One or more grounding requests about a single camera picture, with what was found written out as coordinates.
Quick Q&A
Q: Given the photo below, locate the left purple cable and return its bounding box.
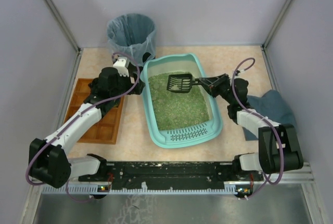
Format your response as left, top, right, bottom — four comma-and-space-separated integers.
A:
25, 52, 143, 203

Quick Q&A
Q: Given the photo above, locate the black round object in tray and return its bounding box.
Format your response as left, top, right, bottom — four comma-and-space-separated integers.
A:
88, 77, 102, 94

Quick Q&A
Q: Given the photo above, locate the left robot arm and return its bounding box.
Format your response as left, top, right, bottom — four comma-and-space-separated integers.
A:
25, 67, 145, 188

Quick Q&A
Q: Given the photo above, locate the black mounting rail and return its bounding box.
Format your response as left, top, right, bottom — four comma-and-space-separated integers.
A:
33, 160, 313, 199

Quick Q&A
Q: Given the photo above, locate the wooden compartment tray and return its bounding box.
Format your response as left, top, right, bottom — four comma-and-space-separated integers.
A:
65, 78, 124, 144

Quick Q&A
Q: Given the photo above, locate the green cat litter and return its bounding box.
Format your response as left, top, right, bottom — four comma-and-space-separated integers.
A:
148, 73, 210, 130

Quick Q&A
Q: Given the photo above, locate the black trash bin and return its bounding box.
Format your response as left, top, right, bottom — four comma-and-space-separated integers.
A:
117, 51, 157, 68

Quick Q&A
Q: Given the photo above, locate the blue trash bag liner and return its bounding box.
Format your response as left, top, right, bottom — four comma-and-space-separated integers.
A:
106, 13, 157, 59

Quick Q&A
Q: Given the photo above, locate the litter clump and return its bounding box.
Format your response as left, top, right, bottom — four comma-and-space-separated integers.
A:
170, 85, 180, 91

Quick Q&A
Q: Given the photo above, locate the blue cloth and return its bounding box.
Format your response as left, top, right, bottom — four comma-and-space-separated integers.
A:
247, 90, 298, 129

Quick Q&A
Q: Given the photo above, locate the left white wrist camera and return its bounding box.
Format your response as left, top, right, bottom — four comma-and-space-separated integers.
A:
113, 57, 129, 77

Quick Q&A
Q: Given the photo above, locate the teal litter box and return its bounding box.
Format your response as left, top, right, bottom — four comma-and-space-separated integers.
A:
140, 54, 223, 149

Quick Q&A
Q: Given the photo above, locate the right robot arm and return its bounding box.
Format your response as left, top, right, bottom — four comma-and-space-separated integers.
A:
195, 74, 304, 174

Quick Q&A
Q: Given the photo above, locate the black litter scoop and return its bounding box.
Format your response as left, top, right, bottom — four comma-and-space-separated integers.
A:
166, 73, 200, 94

